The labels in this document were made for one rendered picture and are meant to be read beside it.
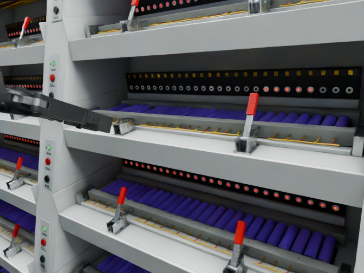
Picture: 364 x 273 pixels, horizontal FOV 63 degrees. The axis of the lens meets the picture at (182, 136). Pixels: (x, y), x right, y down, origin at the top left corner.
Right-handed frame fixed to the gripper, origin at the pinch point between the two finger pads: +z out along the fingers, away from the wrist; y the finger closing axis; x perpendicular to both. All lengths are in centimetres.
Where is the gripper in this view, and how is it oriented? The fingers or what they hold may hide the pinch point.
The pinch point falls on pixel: (89, 121)
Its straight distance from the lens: 56.1
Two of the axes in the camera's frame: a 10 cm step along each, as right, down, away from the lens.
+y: 8.1, 1.1, -5.8
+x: 1.9, -9.8, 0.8
